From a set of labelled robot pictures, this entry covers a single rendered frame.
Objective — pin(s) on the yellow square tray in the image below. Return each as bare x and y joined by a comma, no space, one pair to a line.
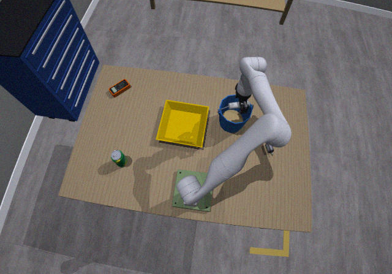
183,123

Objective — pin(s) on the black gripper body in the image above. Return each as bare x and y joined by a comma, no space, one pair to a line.
243,98

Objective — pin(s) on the blue bucket with wire handle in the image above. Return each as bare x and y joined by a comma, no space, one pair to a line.
229,117

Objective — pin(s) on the green drink can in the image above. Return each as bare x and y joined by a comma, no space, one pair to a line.
118,158

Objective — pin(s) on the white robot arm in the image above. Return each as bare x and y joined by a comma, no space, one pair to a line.
271,128

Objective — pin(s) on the orange digital multimeter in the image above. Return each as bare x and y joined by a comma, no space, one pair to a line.
119,88

